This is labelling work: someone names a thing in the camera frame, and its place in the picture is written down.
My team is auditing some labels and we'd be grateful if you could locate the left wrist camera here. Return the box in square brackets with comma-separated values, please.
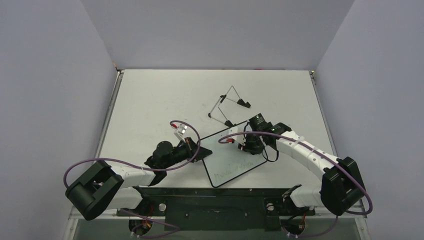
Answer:
[171, 123, 188, 142]

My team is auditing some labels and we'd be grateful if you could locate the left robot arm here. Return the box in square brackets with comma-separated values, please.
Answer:
[65, 137, 213, 221]

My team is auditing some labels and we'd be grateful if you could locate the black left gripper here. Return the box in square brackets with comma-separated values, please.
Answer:
[163, 137, 213, 170]

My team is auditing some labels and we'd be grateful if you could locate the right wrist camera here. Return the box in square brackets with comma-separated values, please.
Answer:
[226, 126, 246, 146]

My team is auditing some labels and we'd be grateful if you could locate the small black-framed whiteboard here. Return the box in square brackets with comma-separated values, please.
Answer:
[201, 121, 266, 188]

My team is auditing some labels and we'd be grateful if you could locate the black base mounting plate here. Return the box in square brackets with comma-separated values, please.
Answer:
[117, 187, 316, 232]

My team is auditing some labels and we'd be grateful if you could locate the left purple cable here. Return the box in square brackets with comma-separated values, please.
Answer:
[63, 120, 202, 239]

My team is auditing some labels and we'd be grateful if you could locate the wire whiteboard stand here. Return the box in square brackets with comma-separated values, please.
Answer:
[206, 85, 252, 127]

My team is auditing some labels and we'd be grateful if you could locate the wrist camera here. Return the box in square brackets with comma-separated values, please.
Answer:
[171, 123, 188, 142]
[226, 126, 246, 146]

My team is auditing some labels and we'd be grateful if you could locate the aluminium frame rail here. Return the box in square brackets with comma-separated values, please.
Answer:
[62, 206, 80, 240]

